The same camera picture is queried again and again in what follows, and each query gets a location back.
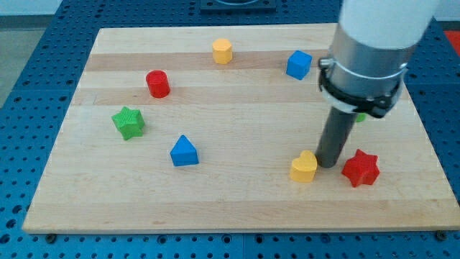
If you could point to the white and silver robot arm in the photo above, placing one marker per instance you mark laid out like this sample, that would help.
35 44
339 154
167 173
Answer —
372 45

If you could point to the red cylinder block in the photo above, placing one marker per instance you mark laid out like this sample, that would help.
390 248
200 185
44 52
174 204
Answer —
158 84

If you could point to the yellow hexagon block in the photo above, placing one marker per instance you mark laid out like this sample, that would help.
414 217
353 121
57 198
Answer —
222 51

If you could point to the blue triangle block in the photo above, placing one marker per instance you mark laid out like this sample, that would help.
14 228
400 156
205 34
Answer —
184 152

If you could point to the blue cube block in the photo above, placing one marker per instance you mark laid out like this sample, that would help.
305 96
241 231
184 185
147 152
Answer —
298 65

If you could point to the red star block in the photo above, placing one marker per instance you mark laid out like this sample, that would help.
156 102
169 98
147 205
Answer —
361 169

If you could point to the green star block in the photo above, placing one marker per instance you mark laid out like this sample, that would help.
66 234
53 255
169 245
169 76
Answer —
129 122

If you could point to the green block behind arm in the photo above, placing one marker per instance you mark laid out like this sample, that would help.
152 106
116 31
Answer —
361 117

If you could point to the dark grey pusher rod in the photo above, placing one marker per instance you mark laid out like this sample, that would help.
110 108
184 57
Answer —
334 136

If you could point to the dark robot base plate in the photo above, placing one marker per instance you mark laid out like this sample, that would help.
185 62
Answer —
237 5

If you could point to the wooden board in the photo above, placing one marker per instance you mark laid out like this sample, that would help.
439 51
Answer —
247 120

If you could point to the yellow heart block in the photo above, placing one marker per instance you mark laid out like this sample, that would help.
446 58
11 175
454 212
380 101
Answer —
303 168

